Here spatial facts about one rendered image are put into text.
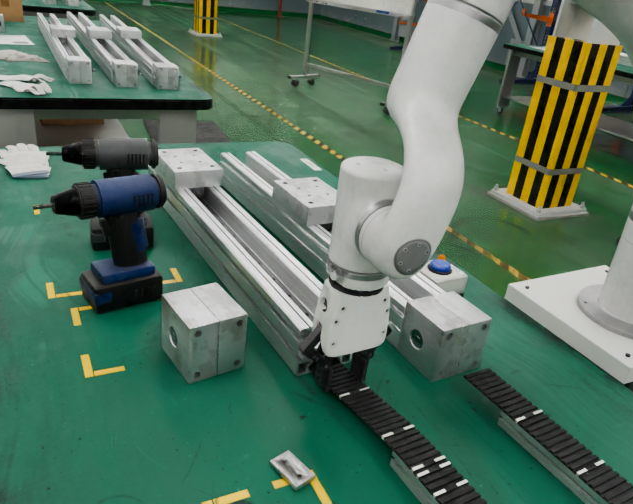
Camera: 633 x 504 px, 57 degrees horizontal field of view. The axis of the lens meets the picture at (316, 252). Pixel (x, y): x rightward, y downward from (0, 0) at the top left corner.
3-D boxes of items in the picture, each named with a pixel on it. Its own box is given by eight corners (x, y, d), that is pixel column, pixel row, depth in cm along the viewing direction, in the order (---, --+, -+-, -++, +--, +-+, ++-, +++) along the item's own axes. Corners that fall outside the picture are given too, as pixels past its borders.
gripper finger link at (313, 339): (297, 338, 77) (307, 366, 80) (346, 310, 79) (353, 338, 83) (293, 333, 78) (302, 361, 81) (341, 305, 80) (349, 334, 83)
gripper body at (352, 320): (340, 293, 73) (329, 365, 78) (405, 280, 78) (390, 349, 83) (310, 266, 79) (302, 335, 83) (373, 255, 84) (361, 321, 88)
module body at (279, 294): (350, 362, 92) (358, 316, 89) (295, 376, 88) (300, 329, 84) (186, 186, 153) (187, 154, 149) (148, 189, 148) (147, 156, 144)
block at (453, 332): (489, 364, 96) (503, 315, 92) (431, 382, 90) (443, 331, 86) (452, 335, 103) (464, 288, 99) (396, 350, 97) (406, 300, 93)
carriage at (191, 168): (222, 197, 133) (223, 168, 130) (174, 201, 128) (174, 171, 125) (198, 173, 145) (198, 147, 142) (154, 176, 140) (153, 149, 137)
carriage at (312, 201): (350, 232, 124) (355, 202, 121) (305, 238, 118) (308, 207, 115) (313, 204, 136) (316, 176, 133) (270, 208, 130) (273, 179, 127)
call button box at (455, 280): (462, 303, 114) (469, 274, 111) (423, 312, 109) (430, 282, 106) (435, 283, 120) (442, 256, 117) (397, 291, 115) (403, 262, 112)
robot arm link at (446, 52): (563, 42, 60) (428, 294, 69) (469, 22, 73) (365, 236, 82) (505, 5, 56) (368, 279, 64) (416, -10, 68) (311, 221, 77)
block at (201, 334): (258, 362, 90) (262, 309, 86) (188, 384, 83) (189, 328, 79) (227, 329, 97) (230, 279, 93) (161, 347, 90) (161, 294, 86)
